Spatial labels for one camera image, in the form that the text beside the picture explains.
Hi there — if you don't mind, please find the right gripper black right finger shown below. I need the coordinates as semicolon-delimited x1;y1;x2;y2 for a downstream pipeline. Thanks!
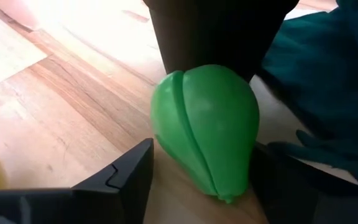
250;145;358;224

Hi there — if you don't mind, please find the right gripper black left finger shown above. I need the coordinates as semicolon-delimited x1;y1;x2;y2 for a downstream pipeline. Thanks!
71;138;154;224

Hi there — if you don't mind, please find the toy green pepper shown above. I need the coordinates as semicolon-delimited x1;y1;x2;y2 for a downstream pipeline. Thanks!
150;64;260;205

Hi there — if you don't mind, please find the teal cloth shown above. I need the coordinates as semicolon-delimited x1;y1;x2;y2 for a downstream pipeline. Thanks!
256;0;358;190

